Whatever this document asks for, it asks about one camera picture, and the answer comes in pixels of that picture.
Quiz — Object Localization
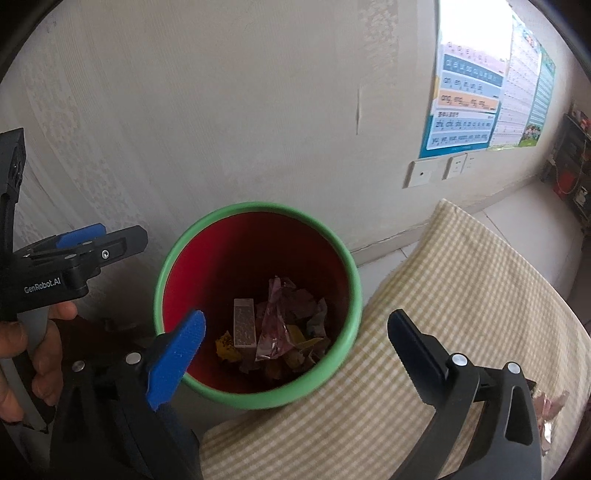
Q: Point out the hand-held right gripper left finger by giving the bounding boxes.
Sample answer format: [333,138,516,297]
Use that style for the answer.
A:
[48,309,207,480]

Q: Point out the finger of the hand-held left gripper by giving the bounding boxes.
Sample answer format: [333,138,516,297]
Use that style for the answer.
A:
[55,224,108,250]
[23,225,149,278]

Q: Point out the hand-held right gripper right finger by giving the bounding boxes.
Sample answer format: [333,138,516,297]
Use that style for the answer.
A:
[387,309,543,480]

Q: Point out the yellow wrapper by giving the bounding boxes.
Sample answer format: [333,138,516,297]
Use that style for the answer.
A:
[216,330,243,363]

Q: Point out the small white carton box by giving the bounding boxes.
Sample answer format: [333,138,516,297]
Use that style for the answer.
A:
[233,298,258,348]

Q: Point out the paper ball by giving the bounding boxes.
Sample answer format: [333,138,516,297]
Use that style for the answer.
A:
[305,298,333,340]

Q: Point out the green trash bin red inside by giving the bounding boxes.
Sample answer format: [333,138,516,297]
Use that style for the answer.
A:
[154,202,362,411]

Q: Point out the large purple snack wrapper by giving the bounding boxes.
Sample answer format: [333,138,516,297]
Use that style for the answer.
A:
[256,277,331,361]

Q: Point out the person's left hand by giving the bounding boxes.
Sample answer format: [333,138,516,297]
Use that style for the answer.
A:
[0,302,78,423]

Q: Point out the checkered tablecloth table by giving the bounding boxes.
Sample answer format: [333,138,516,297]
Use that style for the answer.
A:
[201,198,591,480]

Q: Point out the small purple crumpled wrapper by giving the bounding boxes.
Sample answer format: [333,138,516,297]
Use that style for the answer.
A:
[526,378,571,455]

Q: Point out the red bucket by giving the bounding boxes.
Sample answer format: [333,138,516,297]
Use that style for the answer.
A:
[554,171,578,197]

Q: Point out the dark metal shelf rack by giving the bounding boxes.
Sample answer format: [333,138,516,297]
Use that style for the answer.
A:
[538,102,591,222]

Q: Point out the blue bordered wall chart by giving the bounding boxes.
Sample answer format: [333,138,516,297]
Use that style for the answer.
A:
[419,0,514,159]

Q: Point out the white grid wall chart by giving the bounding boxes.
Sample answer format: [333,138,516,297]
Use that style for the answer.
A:
[487,14,543,151]

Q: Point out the green bordered wall poster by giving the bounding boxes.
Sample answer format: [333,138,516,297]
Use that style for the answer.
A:
[519,46,557,148]

